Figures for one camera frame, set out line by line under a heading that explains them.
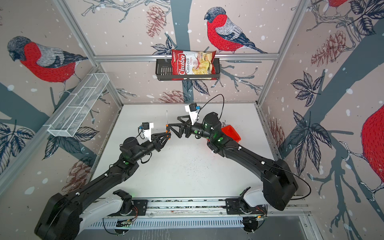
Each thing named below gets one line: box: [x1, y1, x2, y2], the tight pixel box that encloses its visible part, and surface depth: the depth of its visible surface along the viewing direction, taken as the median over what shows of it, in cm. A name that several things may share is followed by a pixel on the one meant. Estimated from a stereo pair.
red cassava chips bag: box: [171, 49, 217, 81], surface depth 90 cm
